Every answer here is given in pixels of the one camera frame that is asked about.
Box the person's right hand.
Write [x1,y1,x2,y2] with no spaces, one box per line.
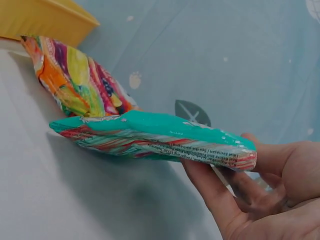
[180,132,320,240]

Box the teal snack packet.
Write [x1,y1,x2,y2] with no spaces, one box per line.
[48,109,258,173]

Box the yellow plastic container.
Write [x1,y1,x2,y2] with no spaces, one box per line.
[0,0,101,49]

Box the colourful fruit candy packet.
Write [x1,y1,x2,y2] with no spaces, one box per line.
[19,34,144,118]

